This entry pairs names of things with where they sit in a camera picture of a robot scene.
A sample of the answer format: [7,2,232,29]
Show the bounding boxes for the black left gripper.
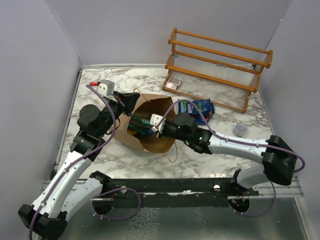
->
[98,90,140,137]

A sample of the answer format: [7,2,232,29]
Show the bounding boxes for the dark blue chips bag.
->
[195,115,213,125]

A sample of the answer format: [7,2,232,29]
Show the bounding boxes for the green snack packet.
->
[129,115,152,129]

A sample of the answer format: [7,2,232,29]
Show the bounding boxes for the blue Bonk snack bag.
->
[178,99,215,119]

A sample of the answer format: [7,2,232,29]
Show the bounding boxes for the brown paper bag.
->
[114,93,175,154]

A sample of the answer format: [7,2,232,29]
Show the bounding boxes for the teal snack packet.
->
[127,125,154,136]

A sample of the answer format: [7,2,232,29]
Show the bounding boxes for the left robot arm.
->
[18,91,140,240]

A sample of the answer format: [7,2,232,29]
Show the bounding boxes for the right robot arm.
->
[158,113,297,196]

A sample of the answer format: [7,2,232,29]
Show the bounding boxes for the small red white box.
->
[165,80,182,90]

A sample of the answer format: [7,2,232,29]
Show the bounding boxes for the small clear plastic cup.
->
[233,122,248,138]

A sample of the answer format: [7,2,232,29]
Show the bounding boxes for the orange wooden shelf rack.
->
[162,27,274,113]

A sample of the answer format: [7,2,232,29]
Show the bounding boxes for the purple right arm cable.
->
[153,99,306,217]

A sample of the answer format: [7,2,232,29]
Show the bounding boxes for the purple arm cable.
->
[28,81,142,240]
[153,99,306,217]

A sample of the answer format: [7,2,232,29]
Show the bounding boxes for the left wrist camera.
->
[97,80,115,97]

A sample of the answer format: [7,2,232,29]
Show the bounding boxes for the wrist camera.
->
[97,80,115,97]
[149,113,166,133]

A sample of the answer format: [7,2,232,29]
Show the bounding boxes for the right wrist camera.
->
[149,113,166,133]

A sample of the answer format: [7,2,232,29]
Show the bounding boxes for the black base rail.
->
[91,171,258,209]

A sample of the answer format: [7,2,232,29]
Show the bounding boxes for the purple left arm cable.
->
[28,81,142,240]

